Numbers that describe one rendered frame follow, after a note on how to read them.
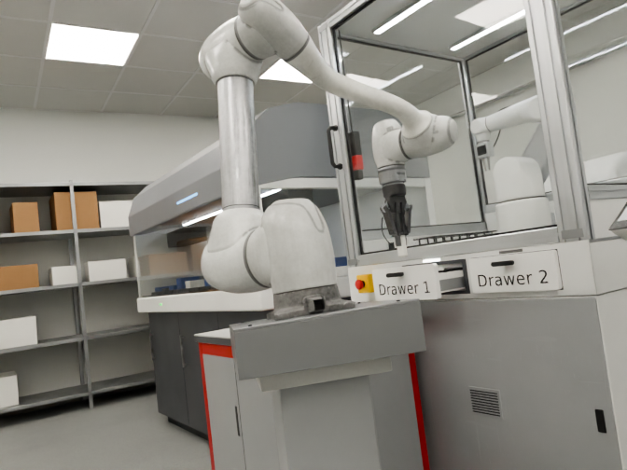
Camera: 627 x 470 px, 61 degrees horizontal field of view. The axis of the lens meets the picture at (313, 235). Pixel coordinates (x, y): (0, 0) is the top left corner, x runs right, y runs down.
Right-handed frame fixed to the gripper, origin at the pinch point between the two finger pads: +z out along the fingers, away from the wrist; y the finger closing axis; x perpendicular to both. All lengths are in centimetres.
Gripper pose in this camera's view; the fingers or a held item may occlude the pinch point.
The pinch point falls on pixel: (401, 246)
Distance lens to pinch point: 173.9
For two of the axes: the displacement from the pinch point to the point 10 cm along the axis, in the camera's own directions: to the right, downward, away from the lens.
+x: -5.7, 1.2, 8.2
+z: 1.2, 9.9, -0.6
